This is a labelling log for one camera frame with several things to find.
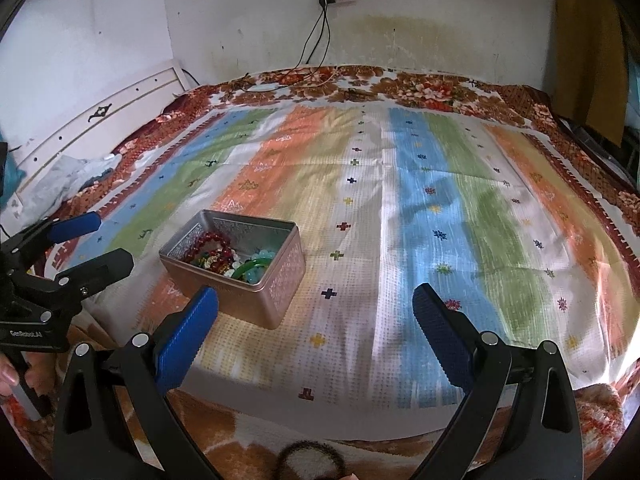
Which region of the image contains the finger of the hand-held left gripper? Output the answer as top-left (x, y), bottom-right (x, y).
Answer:
top-left (0, 212), bottom-right (102, 273)
top-left (56, 249), bottom-right (135, 301)

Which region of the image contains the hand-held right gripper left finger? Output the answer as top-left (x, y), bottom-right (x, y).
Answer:
top-left (52, 286), bottom-right (220, 480)

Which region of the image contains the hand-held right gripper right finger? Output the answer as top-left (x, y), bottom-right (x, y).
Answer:
top-left (411, 282), bottom-right (586, 480)

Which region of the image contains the multicolour bead bracelet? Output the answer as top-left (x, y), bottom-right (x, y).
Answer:
top-left (197, 249), bottom-right (242, 277)

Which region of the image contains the red bead bracelet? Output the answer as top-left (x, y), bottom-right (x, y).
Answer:
top-left (184, 231), bottom-right (237, 267)

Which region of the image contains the green jade bangle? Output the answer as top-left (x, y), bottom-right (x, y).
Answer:
top-left (234, 256), bottom-right (273, 283)

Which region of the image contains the embossed metal tin box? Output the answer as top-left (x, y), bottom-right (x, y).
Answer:
top-left (158, 209), bottom-right (307, 331)

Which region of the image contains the light blue bead bracelet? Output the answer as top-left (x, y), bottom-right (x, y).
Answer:
top-left (244, 246), bottom-right (277, 283)

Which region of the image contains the person's left hand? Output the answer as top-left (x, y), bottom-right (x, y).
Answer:
top-left (0, 352), bottom-right (21, 397)

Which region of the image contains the crumpled plastic bag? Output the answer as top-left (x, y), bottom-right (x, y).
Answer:
top-left (27, 153), bottom-right (124, 197)

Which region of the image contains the teal cloth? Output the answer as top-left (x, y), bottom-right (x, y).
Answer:
top-left (0, 142), bottom-right (25, 198)

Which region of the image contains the white headboard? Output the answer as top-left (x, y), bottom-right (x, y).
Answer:
top-left (0, 59), bottom-right (187, 206)

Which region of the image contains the striped printed mat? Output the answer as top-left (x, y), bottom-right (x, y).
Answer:
top-left (45, 102), bottom-right (640, 433)

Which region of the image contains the floral brown blanket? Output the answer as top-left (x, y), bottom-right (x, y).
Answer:
top-left (0, 64), bottom-right (640, 480)

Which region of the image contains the hanging brown cloth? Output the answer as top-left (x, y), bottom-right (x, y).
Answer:
top-left (554, 0), bottom-right (630, 147)

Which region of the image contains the brown fuzzy hair tie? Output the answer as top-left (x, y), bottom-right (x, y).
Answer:
top-left (276, 440), bottom-right (352, 480)

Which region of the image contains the white cable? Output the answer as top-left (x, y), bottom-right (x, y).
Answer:
top-left (250, 65), bottom-right (347, 92)

